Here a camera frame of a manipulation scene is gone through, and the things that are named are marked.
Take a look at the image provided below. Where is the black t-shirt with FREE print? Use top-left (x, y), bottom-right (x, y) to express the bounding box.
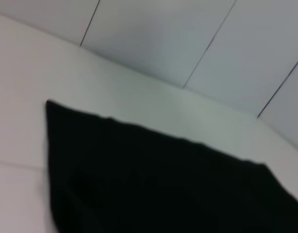
top-left (45, 99), bottom-right (298, 233)

